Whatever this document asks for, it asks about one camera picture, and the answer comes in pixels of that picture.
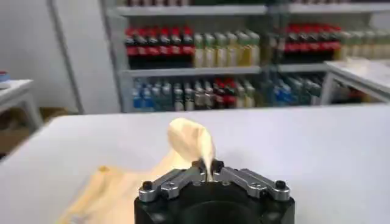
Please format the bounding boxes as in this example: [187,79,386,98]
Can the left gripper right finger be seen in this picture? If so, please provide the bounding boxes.
[211,159,291,201]

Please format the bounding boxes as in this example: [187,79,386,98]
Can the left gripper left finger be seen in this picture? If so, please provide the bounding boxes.
[138,159,211,203]

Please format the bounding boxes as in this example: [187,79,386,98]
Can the cream yellow shirt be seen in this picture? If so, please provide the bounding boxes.
[56,117,217,224]

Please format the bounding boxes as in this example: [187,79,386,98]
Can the shelf rack with bottles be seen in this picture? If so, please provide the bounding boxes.
[268,0,390,107]
[102,0,271,113]

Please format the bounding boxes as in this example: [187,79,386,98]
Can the white cluttered side table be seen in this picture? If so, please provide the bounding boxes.
[0,79,44,132]

